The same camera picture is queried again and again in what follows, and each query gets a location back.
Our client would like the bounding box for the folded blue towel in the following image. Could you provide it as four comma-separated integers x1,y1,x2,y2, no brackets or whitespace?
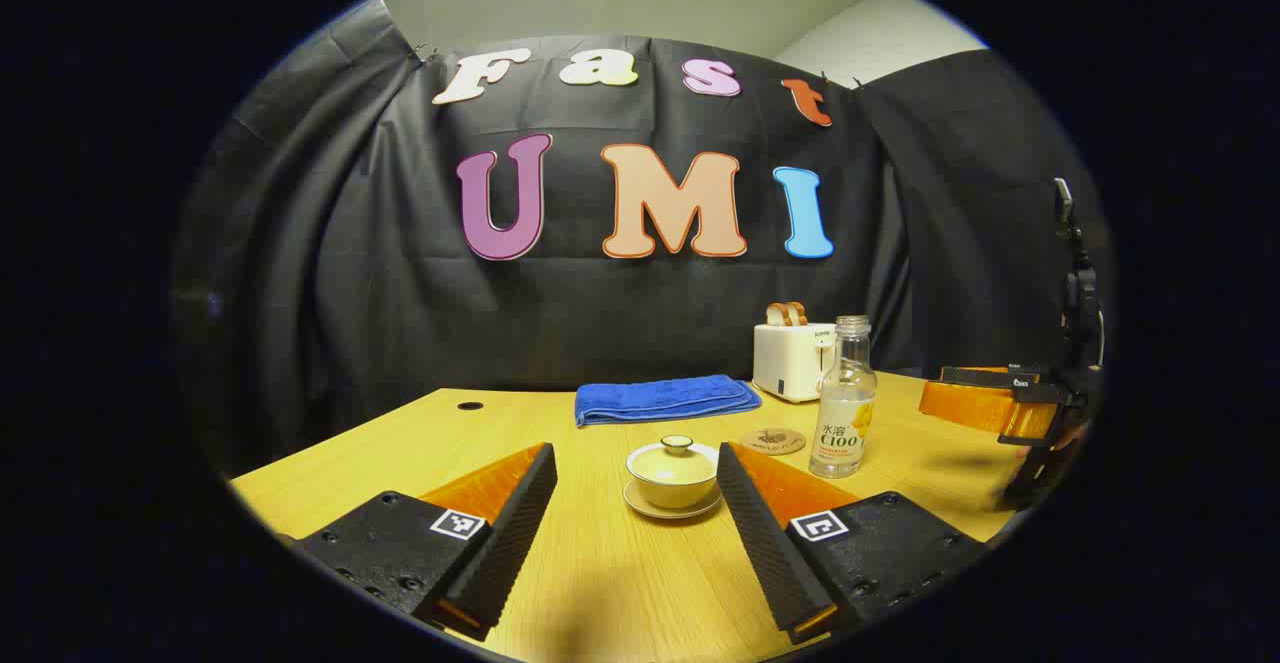
574,374,763,429

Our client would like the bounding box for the round brown coaster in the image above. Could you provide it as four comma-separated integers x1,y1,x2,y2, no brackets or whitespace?
740,427,807,456

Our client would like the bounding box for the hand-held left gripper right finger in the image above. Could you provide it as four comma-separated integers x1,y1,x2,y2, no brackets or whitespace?
716,441,991,646

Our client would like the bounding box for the black backdrop cloth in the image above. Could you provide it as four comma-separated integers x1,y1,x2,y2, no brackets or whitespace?
170,0,1116,474

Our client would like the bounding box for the cream saucer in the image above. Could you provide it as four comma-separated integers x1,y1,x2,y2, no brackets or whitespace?
622,480,723,521

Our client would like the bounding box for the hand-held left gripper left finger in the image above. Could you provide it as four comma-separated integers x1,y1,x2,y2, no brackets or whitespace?
290,441,559,642

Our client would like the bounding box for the cream teacup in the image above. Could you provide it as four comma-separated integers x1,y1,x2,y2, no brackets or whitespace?
628,463,719,511

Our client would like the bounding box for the white toaster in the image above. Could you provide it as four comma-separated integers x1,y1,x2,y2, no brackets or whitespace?
752,321,839,404

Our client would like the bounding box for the cream teacup lid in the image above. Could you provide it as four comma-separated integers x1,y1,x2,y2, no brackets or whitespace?
626,434,719,485

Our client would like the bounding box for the clear water bottle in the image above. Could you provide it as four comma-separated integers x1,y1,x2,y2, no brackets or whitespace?
808,315,879,480

